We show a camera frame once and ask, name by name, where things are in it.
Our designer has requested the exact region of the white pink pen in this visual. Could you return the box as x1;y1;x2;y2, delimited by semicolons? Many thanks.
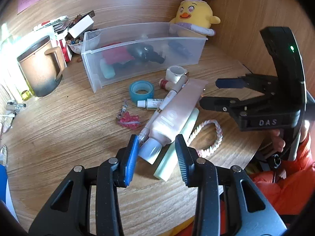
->
138;75;188;144

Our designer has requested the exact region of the brown mug with lid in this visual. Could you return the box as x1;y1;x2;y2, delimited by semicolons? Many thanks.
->
17;35;66;97

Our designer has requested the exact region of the pink white braided bracelet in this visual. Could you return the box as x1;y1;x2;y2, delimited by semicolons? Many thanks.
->
188;119;224;158

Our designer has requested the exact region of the pale green stick tube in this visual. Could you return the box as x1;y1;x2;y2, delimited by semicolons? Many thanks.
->
153;107;200;182

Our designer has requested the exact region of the pink cream tube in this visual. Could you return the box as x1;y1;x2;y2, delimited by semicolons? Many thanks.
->
138;78;208;165

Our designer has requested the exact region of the pink bear keychain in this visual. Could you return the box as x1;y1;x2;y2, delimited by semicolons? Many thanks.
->
116;100;140;129

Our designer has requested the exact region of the red lip balm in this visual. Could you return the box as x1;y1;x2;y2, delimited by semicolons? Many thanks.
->
159;79;175;91

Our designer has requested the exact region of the blue tape roll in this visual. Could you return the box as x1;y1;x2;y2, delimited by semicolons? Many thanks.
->
129;80;154;103

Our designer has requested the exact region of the person right hand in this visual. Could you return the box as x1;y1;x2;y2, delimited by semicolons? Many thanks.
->
269;120;311;153

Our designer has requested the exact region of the red white marker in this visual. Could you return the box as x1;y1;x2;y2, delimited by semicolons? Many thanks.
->
33;16;69;31

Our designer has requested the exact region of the red packet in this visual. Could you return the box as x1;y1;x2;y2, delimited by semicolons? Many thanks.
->
101;46;135;65

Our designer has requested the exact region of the white bowl of trinkets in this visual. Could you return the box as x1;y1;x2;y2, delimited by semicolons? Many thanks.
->
67;30;102;55

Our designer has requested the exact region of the white tape roll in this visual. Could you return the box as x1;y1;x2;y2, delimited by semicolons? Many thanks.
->
165;65;187;84

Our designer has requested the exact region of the white cardboard box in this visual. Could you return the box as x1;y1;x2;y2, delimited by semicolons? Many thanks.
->
68;15;94;38

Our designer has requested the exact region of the clear plastic organizer bin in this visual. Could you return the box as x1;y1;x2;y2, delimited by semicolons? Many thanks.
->
81;22;207;92

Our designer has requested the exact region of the yellow chick plush toy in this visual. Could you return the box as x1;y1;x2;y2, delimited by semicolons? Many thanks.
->
170;0;221;36

